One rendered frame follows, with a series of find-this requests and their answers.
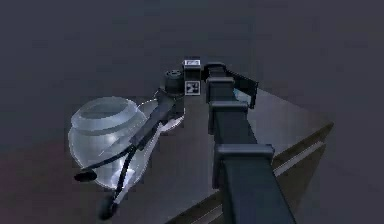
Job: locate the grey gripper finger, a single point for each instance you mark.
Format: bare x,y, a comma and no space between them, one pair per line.
120,181

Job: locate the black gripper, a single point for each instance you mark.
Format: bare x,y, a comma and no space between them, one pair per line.
166,103

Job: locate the black laptop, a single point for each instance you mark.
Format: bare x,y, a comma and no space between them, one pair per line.
246,89

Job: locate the white round plate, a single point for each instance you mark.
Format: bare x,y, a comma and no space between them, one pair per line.
171,122

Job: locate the dark brown wooden table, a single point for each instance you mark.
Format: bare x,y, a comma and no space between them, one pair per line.
186,160

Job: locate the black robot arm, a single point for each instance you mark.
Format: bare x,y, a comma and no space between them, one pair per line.
240,133

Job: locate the clear glass bowl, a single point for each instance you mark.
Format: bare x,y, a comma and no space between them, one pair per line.
100,133

